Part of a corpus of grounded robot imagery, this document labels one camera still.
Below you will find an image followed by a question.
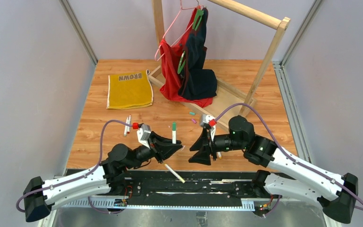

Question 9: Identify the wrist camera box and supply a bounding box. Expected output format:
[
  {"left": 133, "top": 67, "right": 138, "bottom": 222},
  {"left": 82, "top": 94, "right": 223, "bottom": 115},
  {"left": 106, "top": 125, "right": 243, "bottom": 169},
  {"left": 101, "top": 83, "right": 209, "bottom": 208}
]
[
  {"left": 199, "top": 114, "right": 216, "bottom": 141},
  {"left": 137, "top": 124, "right": 151, "bottom": 148}
]

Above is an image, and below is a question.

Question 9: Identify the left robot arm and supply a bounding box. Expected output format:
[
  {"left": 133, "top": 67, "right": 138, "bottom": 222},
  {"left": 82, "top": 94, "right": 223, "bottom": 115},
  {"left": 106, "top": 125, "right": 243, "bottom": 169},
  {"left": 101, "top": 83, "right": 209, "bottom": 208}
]
[{"left": 23, "top": 131, "right": 183, "bottom": 222}]

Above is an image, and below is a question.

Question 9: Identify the red garment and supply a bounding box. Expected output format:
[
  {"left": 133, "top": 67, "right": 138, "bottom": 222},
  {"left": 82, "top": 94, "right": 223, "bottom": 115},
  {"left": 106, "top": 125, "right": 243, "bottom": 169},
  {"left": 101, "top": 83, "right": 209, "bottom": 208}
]
[{"left": 160, "top": 9, "right": 214, "bottom": 108}]

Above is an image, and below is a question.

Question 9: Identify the dark navy garment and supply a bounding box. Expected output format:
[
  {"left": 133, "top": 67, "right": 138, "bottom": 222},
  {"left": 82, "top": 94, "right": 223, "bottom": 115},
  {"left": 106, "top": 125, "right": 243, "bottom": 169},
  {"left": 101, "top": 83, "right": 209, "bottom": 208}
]
[{"left": 178, "top": 8, "right": 217, "bottom": 100}]

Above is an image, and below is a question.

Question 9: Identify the green hanger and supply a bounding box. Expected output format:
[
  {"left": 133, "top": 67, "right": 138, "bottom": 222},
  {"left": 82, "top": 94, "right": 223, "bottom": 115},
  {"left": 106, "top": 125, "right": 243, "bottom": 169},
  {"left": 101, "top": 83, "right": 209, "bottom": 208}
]
[{"left": 177, "top": 7, "right": 204, "bottom": 75}]

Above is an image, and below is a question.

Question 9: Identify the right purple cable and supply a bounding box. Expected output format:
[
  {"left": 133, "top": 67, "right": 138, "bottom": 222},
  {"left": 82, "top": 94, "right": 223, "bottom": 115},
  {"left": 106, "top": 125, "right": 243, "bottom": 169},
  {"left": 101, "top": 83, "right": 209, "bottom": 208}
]
[{"left": 209, "top": 103, "right": 363, "bottom": 222}]

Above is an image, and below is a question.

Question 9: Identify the yellow folded towel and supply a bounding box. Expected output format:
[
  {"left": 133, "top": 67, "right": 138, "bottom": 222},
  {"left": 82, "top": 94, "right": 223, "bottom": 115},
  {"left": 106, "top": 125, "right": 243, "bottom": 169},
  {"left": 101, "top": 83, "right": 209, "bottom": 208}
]
[{"left": 106, "top": 70, "right": 154, "bottom": 110}]

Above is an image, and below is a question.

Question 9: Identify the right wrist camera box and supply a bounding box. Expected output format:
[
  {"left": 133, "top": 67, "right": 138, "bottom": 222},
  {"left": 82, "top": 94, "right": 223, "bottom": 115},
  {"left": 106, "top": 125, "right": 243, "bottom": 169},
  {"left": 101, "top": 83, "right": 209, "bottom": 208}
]
[{"left": 199, "top": 114, "right": 216, "bottom": 141}]

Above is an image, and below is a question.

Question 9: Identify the white pen yellow cap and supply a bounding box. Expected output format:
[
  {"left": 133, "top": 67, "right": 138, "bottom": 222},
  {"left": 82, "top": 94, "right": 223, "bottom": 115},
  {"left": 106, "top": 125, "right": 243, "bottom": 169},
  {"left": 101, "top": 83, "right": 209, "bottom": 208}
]
[{"left": 164, "top": 164, "right": 186, "bottom": 183}]

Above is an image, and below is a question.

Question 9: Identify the purple cable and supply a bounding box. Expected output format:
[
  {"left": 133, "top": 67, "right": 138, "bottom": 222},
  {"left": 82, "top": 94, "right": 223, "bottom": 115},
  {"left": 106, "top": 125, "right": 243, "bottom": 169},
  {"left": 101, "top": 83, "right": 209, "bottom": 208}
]
[
  {"left": 209, "top": 103, "right": 363, "bottom": 222},
  {"left": 15, "top": 119, "right": 140, "bottom": 213}
]

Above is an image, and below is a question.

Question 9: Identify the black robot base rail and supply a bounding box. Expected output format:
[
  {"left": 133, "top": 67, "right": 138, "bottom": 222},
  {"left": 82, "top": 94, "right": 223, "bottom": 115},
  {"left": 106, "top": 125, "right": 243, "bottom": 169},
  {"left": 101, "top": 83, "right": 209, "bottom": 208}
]
[{"left": 84, "top": 169, "right": 284, "bottom": 211}]

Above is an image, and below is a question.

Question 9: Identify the pink wire hanger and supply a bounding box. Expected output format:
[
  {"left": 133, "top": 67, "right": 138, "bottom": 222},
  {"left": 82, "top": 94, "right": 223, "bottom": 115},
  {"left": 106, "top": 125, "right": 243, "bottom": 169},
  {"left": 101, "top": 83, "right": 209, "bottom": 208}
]
[{"left": 152, "top": 0, "right": 199, "bottom": 61}]

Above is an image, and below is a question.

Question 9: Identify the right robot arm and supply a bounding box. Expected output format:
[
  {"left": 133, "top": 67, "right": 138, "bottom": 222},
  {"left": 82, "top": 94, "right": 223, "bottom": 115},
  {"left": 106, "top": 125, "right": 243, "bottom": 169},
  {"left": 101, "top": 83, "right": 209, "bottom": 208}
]
[{"left": 189, "top": 115, "right": 358, "bottom": 224}]

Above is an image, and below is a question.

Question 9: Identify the wooden clothes rack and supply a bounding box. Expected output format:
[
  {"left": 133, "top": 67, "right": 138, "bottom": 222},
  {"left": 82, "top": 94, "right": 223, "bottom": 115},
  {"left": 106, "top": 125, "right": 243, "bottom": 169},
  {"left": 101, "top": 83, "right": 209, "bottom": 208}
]
[{"left": 147, "top": 0, "right": 291, "bottom": 132}]

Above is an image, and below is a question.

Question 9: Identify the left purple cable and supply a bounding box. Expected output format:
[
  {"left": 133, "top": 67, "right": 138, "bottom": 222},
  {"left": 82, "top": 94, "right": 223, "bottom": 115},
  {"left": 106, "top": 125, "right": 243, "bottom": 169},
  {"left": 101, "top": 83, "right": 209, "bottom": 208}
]
[{"left": 15, "top": 119, "right": 140, "bottom": 213}]

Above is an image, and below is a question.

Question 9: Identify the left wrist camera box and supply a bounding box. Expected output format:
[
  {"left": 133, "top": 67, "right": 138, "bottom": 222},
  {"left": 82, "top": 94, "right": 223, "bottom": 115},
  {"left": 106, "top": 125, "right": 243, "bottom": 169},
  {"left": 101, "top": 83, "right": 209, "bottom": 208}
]
[{"left": 137, "top": 124, "right": 151, "bottom": 148}]

